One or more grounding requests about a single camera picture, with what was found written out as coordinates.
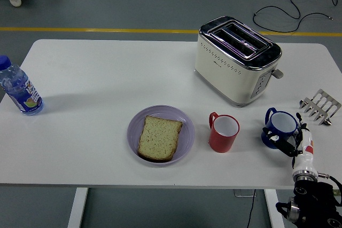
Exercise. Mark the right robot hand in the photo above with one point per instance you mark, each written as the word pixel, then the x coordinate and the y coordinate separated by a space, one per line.
pixel 306 153

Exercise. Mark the blue cup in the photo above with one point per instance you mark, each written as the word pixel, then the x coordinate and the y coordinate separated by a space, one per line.
pixel 283 124

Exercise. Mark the red cup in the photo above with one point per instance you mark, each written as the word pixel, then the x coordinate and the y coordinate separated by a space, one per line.
pixel 221 144

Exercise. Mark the bread slice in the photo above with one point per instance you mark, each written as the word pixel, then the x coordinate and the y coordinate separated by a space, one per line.
pixel 160 138

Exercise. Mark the steel toast tongs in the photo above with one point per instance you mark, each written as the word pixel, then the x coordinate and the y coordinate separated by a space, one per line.
pixel 320 103

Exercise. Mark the white table leg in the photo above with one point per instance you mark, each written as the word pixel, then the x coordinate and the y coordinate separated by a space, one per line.
pixel 77 209
pixel 272 209

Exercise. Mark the grey box under table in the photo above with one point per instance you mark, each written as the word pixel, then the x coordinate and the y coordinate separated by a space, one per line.
pixel 241 193

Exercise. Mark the cream toaster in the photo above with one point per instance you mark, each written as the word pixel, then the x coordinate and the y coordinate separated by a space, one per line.
pixel 227 78

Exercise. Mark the purple plate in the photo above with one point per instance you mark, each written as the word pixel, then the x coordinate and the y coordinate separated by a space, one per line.
pixel 133 134

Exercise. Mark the plastic water bottle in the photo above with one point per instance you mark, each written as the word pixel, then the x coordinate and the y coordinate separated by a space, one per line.
pixel 22 92

